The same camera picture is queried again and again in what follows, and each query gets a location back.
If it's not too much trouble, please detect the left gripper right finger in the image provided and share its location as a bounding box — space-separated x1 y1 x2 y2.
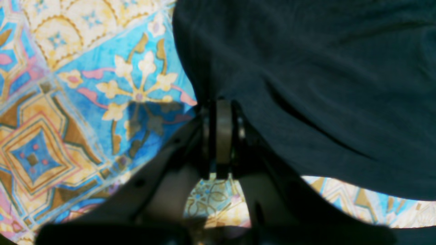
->
216 100 395 245

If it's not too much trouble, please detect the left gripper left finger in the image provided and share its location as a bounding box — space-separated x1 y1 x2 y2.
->
36 103 216 245

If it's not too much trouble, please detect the black t-shirt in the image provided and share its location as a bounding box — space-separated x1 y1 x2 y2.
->
172 0 436 201

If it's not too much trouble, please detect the patterned tablecloth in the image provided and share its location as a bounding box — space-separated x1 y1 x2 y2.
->
1 0 435 245

